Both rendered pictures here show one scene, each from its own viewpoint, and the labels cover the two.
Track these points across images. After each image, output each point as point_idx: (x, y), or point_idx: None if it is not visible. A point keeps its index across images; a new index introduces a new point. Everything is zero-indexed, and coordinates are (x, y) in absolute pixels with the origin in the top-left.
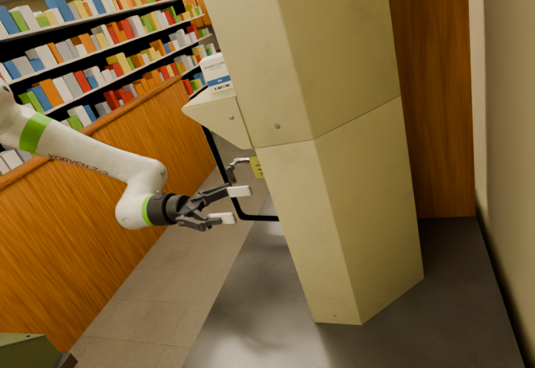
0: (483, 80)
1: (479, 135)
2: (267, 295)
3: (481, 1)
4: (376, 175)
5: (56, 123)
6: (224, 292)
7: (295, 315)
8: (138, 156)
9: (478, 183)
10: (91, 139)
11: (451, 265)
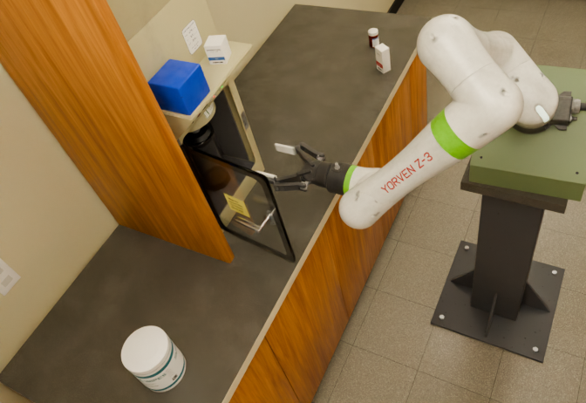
0: (59, 151)
1: (73, 201)
2: (290, 193)
3: (25, 111)
4: None
5: (426, 131)
6: (324, 203)
7: (275, 174)
8: (357, 190)
9: (92, 238)
10: (398, 159)
11: None
